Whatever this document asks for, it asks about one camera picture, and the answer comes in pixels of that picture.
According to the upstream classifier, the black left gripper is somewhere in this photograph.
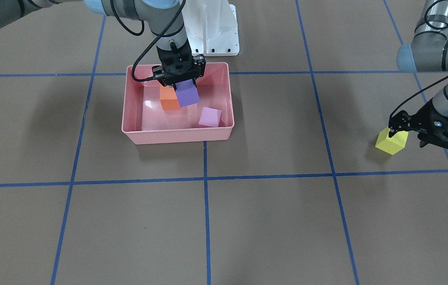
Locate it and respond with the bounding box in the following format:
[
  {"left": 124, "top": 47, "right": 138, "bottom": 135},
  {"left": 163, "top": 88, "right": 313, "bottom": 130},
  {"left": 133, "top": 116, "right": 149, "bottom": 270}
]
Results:
[{"left": 388, "top": 99, "right": 448, "bottom": 150}]

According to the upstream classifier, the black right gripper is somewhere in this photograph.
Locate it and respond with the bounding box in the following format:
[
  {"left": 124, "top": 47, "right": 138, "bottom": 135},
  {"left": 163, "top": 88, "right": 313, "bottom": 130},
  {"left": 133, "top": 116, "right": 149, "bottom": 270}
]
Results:
[{"left": 157, "top": 42, "right": 206, "bottom": 86}]

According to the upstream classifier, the yellow foam block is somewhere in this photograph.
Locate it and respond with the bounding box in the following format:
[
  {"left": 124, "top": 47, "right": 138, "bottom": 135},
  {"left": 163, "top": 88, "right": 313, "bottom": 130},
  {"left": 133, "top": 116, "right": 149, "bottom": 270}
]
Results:
[{"left": 374, "top": 127, "right": 409, "bottom": 155}]

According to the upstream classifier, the purple foam block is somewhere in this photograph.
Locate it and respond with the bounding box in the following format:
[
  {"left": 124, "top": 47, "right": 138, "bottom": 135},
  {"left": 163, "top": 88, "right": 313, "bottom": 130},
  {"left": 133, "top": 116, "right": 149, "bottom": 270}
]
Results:
[{"left": 175, "top": 79, "right": 200, "bottom": 108}]

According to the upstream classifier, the orange foam block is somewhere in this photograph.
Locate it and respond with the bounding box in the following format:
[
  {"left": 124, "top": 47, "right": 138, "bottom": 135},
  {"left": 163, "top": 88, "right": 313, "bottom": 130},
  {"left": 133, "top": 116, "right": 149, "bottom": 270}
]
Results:
[{"left": 159, "top": 86, "right": 181, "bottom": 110}]

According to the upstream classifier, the pink foam block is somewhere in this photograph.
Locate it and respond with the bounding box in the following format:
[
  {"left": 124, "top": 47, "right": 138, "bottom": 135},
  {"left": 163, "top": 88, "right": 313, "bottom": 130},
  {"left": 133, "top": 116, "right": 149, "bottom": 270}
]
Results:
[{"left": 198, "top": 107, "right": 222, "bottom": 127}]

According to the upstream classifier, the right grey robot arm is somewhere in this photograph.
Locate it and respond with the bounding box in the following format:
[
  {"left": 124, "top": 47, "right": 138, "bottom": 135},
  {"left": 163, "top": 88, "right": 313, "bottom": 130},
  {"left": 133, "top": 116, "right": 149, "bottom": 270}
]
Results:
[{"left": 0, "top": 0, "right": 206, "bottom": 88}]

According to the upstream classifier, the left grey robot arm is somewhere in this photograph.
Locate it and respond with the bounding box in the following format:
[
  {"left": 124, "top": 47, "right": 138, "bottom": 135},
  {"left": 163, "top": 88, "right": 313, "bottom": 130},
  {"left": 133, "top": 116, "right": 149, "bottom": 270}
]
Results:
[{"left": 387, "top": 0, "right": 448, "bottom": 150}]

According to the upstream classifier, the pink plastic bin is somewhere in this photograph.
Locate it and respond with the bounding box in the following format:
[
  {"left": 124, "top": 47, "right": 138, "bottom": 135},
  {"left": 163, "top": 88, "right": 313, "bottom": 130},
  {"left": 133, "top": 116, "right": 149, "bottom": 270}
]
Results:
[{"left": 121, "top": 63, "right": 234, "bottom": 144}]

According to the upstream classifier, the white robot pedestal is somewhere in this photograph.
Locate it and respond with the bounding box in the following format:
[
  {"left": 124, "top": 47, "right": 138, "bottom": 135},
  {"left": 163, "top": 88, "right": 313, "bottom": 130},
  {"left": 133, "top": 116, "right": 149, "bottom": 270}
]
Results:
[{"left": 182, "top": 0, "right": 240, "bottom": 57}]

